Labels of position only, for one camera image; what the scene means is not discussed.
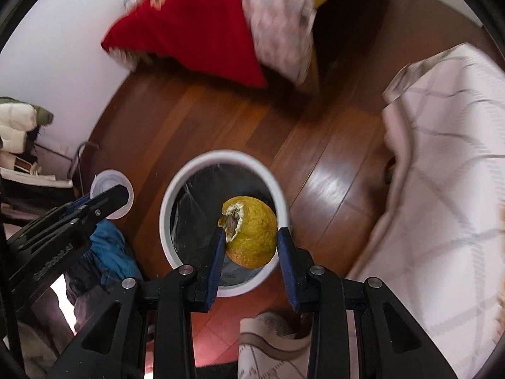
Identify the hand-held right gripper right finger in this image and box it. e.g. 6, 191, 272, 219
276, 227, 460, 379

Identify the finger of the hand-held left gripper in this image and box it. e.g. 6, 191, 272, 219
63, 195, 93, 212
16, 185, 135, 246

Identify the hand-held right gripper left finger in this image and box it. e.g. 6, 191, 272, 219
45, 226, 227, 379

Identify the small translucent plastic cup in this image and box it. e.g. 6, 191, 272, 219
90, 170, 135, 220

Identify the yellow-green citrus fruit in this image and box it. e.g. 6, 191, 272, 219
218, 196, 278, 268

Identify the white round trash bin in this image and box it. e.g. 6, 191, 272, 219
159, 149, 290, 298

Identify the dark clothes pile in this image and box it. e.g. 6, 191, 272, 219
63, 261, 119, 324

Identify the blue cloth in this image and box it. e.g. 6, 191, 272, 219
89, 219, 143, 281

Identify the black bin liner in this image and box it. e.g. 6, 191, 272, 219
171, 162, 279, 287

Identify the olive green garment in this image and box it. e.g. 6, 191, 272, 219
33, 105, 54, 128

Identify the white puffer jacket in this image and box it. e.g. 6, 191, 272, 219
0, 103, 38, 154

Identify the white diamond-pattern tablecloth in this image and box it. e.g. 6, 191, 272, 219
239, 43, 505, 379

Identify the red blanket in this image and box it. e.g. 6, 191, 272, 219
100, 0, 269, 87

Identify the grey checkered bed sheet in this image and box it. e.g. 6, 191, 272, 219
237, 0, 318, 85

